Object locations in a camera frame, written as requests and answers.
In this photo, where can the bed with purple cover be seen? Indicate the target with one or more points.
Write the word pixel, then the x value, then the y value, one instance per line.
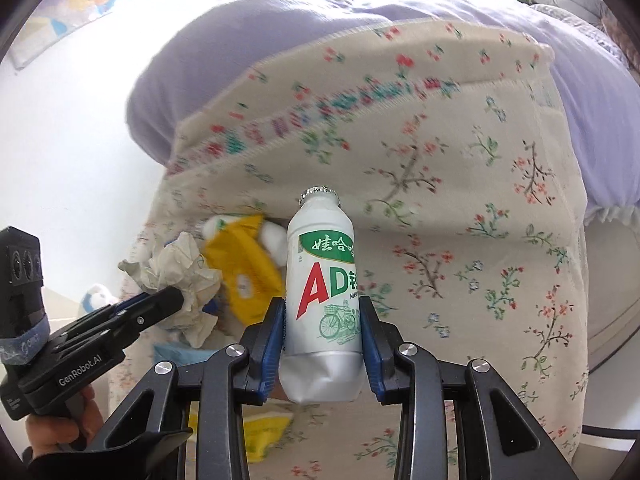
pixel 225 50

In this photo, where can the beige paper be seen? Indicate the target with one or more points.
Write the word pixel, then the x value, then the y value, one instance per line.
pixel 185 265

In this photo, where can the white crumpled tissue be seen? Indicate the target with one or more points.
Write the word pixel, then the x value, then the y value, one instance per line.
pixel 275 242

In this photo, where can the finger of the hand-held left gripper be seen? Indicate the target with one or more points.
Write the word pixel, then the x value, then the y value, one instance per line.
pixel 155 312
pixel 95 320

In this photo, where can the white plastic drink bottle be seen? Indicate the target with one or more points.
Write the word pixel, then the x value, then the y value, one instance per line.
pixel 320 260

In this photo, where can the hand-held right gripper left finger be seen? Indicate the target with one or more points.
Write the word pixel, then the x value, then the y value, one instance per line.
pixel 264 355

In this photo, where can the person's left forearm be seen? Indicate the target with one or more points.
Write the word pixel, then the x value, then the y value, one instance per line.
pixel 55 467

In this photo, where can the floral blanket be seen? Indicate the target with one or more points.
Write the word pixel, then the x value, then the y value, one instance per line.
pixel 450 185

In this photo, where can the colourful wall poster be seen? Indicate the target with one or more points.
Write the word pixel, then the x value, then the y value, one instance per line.
pixel 75 0

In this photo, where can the white green wrapper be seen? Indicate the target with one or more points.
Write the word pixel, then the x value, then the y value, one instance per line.
pixel 215 227

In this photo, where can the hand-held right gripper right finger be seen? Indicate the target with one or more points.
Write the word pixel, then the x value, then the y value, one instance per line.
pixel 374 360

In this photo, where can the yellow snack packet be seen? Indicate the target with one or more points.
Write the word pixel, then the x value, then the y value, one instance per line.
pixel 240 255

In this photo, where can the white bed frame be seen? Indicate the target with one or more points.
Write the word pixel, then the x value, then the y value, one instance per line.
pixel 610 285

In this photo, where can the person's left hand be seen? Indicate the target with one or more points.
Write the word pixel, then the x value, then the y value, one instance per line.
pixel 60 435

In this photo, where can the light blue flat packet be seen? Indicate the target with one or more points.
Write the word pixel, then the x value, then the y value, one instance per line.
pixel 175 352

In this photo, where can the yellow white wrapper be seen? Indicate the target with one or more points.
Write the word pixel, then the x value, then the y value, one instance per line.
pixel 265 432

